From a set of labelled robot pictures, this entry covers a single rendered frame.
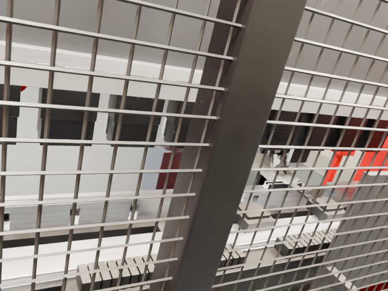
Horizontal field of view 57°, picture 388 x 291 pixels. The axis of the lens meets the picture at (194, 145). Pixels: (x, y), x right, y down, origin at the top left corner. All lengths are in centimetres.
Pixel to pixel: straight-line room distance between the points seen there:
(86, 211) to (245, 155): 94
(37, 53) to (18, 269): 49
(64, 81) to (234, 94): 76
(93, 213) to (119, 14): 68
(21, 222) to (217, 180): 95
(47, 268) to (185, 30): 65
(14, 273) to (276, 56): 79
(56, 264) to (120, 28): 57
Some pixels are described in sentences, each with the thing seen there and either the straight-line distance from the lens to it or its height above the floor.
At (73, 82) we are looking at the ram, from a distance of 101.
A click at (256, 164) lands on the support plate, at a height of 100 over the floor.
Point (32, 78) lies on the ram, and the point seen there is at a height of 136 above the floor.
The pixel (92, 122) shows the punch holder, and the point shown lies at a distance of 106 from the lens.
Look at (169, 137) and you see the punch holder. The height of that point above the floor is 120.
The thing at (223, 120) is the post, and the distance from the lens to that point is 29.
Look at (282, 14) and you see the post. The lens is 30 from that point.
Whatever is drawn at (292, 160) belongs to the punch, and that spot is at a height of 111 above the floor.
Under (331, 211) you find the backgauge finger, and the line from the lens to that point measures 150.
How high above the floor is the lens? 163
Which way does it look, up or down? 22 degrees down
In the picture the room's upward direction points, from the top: 14 degrees clockwise
